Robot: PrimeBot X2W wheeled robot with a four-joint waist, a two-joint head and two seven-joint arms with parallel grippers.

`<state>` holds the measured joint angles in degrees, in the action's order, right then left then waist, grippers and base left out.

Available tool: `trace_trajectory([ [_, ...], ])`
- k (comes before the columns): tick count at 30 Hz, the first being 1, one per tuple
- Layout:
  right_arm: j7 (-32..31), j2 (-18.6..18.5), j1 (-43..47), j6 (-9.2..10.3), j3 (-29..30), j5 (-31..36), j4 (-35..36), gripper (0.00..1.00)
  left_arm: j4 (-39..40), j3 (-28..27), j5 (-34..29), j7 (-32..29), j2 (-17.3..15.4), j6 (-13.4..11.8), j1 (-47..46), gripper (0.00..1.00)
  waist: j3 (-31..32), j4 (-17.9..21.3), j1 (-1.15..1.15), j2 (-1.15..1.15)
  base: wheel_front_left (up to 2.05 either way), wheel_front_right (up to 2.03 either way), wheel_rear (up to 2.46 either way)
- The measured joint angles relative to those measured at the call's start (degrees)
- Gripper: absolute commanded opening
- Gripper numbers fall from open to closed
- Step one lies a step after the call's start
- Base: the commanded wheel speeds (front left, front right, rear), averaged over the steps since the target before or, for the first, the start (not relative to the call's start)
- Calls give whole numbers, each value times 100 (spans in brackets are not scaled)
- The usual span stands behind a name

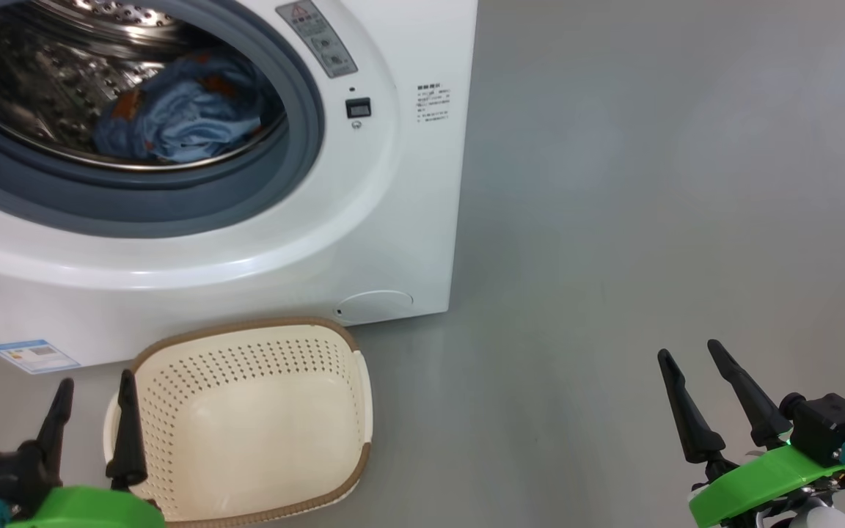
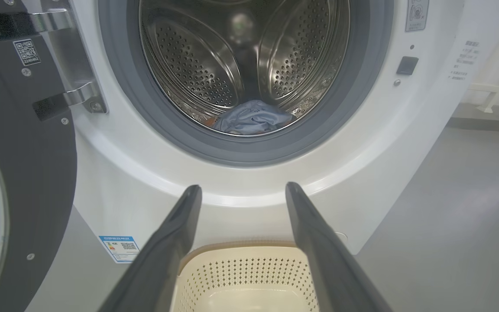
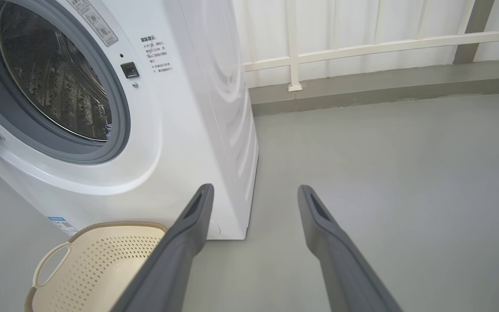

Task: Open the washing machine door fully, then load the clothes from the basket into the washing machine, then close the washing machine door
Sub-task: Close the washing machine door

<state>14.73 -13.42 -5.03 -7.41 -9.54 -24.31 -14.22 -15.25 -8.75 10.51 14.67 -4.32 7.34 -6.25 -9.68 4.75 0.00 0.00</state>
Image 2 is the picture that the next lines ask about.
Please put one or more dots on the cream perforated laundry basket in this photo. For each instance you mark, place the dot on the cream perforated laundry basket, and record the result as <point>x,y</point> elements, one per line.
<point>245,281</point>

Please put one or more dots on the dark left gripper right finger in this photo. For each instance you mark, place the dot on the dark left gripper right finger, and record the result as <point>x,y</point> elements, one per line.
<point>327,260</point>

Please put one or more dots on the printed text notice sticker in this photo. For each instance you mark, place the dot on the printed text notice sticker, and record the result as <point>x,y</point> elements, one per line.
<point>465,60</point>

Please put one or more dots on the metal door hinge bracket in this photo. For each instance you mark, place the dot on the metal door hinge bracket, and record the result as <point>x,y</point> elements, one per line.
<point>76,52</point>

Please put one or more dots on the stainless steel washing machine drum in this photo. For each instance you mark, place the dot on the stainless steel washing machine drum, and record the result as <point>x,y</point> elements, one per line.
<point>197,65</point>

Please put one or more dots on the white QR code sticker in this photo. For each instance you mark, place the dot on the white QR code sticker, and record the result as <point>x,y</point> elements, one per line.
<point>27,52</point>

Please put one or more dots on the white front-load washing machine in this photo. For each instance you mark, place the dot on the white front-load washing machine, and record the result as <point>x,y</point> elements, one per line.
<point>383,143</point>

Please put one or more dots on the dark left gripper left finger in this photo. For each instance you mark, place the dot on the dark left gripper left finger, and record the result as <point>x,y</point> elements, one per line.
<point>167,242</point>

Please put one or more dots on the white metal railing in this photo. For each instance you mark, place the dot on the white metal railing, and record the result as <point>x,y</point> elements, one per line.
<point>498,89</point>

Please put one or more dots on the dark washing machine door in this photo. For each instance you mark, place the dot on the dark washing machine door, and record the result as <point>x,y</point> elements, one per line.
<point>28,173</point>

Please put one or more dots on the blue energy label sticker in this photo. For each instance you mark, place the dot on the blue energy label sticker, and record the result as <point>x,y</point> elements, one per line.
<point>119,248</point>

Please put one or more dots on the grey caution label sticker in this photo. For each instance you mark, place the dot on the grey caution label sticker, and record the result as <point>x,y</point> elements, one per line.
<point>417,15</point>

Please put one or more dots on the blue cartoon print garment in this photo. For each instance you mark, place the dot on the blue cartoon print garment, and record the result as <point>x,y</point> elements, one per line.
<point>254,119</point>

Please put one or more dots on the round white filter cover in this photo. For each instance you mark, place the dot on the round white filter cover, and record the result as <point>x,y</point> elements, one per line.
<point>342,236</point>

